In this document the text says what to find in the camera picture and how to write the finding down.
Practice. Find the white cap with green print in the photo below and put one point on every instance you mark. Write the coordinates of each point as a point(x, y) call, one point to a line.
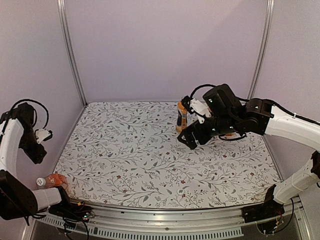
point(180, 192)

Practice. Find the yellow dark-label bottle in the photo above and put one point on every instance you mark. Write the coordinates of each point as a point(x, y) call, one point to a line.
point(181, 122)

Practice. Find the floral tablecloth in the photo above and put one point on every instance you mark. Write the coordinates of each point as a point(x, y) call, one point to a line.
point(128, 154)

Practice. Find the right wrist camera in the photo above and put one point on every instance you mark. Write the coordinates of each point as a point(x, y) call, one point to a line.
point(194, 106)

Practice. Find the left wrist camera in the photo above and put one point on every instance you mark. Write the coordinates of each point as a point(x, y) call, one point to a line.
point(43, 135)

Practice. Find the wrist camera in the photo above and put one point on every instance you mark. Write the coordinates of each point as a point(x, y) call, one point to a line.
point(194, 106)
point(43, 135)

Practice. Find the aluminium front rail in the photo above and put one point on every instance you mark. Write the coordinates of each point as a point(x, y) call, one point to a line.
point(128, 223)

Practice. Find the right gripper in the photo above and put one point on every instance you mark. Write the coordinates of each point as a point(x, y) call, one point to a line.
point(194, 127)

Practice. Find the right metal frame post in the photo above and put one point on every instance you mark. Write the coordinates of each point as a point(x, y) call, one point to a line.
point(263, 48)

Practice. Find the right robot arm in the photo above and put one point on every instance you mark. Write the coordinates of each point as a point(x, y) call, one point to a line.
point(222, 112)

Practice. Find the left metal frame post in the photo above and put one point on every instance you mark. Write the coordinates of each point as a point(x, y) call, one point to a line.
point(63, 18)

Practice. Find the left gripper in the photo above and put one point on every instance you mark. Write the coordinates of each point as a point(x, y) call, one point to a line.
point(35, 154)

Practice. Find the metal frame post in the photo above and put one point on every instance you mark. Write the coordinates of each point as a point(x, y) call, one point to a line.
point(263, 48)
point(63, 18)

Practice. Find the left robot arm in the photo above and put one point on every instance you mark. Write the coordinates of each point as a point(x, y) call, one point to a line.
point(17, 134)

